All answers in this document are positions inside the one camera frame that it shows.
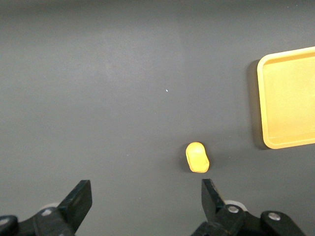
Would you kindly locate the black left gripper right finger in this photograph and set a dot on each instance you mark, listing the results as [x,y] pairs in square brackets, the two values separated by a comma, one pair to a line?
[211,204]

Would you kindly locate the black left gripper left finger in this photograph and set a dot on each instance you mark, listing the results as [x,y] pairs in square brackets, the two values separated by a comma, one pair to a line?
[76,201]

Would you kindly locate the yellow toy potato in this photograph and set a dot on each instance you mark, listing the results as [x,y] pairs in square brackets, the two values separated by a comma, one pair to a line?
[197,157]

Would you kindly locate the yellow plastic tray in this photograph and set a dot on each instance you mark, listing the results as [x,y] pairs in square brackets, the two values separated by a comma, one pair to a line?
[288,98]

